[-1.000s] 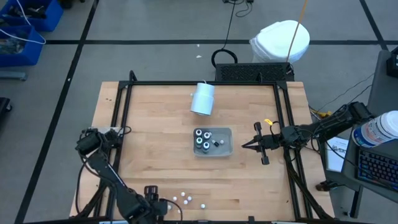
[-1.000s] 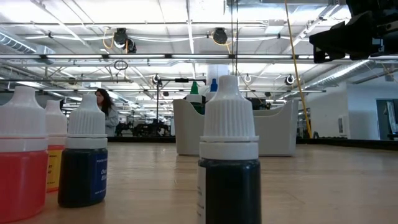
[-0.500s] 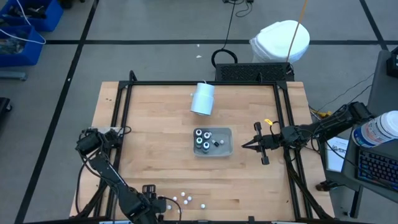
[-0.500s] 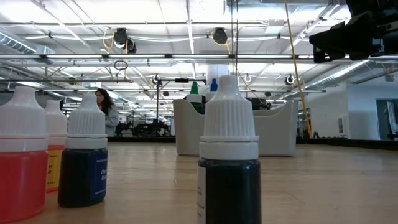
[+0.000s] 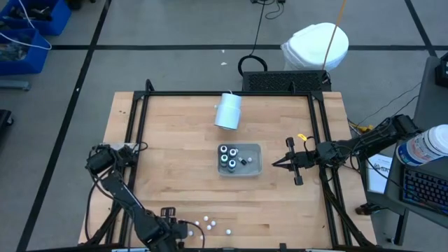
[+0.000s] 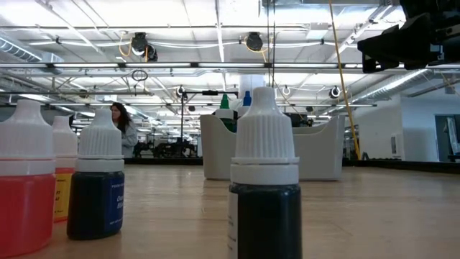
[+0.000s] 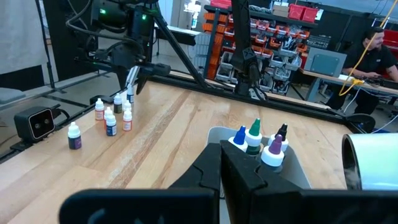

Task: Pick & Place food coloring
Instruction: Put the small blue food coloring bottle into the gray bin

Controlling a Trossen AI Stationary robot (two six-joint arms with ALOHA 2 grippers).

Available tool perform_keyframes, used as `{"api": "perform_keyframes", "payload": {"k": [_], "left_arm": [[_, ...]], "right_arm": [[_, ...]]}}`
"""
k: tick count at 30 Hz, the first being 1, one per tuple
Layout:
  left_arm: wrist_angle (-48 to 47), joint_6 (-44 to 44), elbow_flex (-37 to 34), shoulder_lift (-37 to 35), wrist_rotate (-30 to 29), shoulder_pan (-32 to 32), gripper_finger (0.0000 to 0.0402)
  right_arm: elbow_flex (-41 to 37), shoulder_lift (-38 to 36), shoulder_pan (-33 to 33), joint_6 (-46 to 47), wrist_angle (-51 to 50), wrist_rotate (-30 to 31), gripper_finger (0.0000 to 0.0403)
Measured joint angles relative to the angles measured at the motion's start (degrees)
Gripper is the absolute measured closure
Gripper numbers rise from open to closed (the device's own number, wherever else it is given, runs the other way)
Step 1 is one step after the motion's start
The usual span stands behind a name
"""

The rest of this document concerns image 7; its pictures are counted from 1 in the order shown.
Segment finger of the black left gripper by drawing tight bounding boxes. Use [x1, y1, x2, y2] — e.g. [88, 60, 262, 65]
[136, 73, 149, 96]
[113, 62, 128, 91]

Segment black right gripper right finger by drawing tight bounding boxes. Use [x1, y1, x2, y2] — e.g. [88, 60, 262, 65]
[220, 140, 302, 224]

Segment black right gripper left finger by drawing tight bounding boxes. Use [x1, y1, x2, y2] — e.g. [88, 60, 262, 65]
[169, 142, 221, 191]

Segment small dark green dropper bottle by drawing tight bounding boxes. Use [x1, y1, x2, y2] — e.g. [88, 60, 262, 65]
[113, 92, 123, 114]

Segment purple-tipped food coloring bottle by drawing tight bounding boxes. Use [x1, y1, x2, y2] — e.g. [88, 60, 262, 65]
[260, 134, 285, 174]

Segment small red dropper bottle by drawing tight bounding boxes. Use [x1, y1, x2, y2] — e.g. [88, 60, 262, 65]
[122, 108, 133, 132]

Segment small orange dropper bottle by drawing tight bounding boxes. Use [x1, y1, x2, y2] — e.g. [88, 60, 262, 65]
[95, 98, 105, 121]

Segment blue-tipped food coloring bottle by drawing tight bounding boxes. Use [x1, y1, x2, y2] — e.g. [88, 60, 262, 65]
[228, 125, 249, 153]

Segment green-tipped food coloring bottle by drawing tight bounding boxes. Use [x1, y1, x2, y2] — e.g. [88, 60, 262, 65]
[244, 118, 264, 156]

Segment small dark blue dropper bottle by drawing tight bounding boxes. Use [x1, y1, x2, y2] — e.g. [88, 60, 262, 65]
[105, 114, 118, 137]

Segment black-tipped food coloring bottle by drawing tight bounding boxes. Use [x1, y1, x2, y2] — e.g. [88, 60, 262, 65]
[267, 123, 289, 152]

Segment silver aluminium bar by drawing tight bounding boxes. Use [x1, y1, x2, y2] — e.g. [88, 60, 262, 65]
[126, 65, 141, 88]

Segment grey plastic bin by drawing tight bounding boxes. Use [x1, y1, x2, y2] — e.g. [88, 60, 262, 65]
[206, 126, 312, 190]

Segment black partition panel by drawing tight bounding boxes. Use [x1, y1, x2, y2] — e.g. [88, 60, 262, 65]
[43, 0, 94, 82]

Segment pale glossy tumbler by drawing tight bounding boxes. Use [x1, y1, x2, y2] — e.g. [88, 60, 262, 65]
[341, 133, 398, 191]

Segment wooden work desk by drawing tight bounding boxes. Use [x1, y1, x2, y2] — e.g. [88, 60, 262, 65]
[298, 68, 398, 97]

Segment parts shelf rack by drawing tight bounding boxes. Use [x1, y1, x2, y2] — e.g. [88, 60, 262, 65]
[201, 4, 318, 94]

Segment grey monitor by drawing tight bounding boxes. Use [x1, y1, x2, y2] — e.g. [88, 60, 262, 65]
[303, 46, 348, 78]

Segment cardboard box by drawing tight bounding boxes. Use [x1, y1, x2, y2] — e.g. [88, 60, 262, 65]
[272, 2, 290, 18]

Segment red storage bin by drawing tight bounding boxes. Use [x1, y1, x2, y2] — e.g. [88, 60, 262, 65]
[288, 3, 306, 20]
[302, 6, 318, 23]

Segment person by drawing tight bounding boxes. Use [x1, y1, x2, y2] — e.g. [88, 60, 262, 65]
[326, 26, 398, 114]

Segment black table-level camera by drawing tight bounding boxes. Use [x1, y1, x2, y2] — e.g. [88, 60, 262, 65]
[14, 105, 62, 144]

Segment yellow hanging cable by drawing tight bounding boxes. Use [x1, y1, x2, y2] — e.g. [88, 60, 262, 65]
[338, 0, 398, 96]

